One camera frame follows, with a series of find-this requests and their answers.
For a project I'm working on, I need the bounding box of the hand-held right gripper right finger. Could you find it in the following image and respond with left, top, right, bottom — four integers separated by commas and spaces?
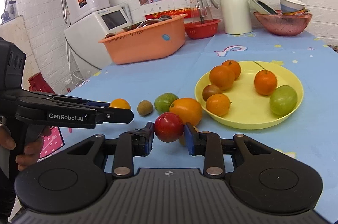
184, 123, 273, 178

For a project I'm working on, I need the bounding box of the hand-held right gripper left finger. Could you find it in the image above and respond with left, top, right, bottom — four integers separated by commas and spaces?
65, 122, 155, 178

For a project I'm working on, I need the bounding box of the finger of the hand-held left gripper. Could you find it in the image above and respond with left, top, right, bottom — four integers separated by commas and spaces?
94, 107, 134, 125
52, 95, 112, 109

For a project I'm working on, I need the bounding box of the small orange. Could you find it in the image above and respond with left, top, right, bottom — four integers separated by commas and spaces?
206, 93, 232, 117
109, 98, 132, 111

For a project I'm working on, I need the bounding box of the red apple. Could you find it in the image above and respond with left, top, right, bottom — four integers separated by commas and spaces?
154, 112, 185, 143

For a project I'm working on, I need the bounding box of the brown-red fruit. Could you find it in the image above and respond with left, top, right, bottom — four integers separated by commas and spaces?
202, 84, 223, 102

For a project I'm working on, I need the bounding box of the yellow plastic plate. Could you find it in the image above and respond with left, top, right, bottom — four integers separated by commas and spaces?
195, 60, 304, 130

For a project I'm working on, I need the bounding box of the bumpy tangerine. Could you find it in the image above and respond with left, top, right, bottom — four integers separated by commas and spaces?
209, 65, 236, 91

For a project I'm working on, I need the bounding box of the round orange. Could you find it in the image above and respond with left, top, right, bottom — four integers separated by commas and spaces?
221, 60, 242, 80

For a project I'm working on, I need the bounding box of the tangerine with stem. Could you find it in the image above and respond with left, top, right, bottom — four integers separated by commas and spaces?
253, 61, 278, 96

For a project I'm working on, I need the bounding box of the light green fruit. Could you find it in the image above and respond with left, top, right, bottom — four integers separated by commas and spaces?
269, 85, 298, 115

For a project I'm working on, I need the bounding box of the person's left hand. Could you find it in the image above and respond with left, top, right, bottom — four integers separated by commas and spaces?
0, 125, 52, 172

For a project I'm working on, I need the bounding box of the small tan fruit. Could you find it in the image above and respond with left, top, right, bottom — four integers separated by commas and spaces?
178, 125, 200, 147

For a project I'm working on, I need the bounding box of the small brown kiwi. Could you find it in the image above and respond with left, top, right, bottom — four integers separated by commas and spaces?
137, 100, 154, 117

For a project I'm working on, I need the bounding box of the large smooth orange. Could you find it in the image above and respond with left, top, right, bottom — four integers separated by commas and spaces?
169, 98, 203, 126

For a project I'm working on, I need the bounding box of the dark green fruit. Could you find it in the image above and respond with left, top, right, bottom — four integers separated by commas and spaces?
154, 93, 179, 113

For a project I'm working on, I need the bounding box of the red plastic stool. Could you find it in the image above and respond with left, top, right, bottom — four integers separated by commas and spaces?
28, 72, 56, 95

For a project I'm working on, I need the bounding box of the printed blue tablecloth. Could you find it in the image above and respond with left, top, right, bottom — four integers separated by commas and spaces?
37, 28, 338, 216

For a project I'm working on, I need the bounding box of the white appliance with screen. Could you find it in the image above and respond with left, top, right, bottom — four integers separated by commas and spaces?
64, 3, 134, 80

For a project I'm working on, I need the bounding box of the orange plastic basket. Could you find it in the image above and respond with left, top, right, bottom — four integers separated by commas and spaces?
98, 13, 188, 65

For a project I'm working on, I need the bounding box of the metal bowl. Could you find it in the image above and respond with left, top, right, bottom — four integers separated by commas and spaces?
136, 18, 162, 29

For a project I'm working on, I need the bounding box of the red plastic basket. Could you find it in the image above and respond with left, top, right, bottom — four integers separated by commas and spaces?
184, 19, 221, 40

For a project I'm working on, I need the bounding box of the white thermos jug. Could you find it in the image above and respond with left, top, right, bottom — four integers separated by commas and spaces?
208, 0, 253, 35

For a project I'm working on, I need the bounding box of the pink glass bowl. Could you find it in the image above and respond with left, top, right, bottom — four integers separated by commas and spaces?
253, 10, 313, 37

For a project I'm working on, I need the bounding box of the white dish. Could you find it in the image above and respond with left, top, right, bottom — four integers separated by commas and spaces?
249, 0, 279, 15

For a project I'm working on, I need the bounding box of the white and blue bowl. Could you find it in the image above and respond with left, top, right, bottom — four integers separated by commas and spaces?
279, 0, 306, 13

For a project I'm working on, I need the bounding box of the white cable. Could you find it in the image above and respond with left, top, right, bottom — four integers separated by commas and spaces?
67, 41, 91, 83

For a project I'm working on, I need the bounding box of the grey hose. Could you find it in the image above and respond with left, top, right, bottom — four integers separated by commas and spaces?
60, 0, 70, 23

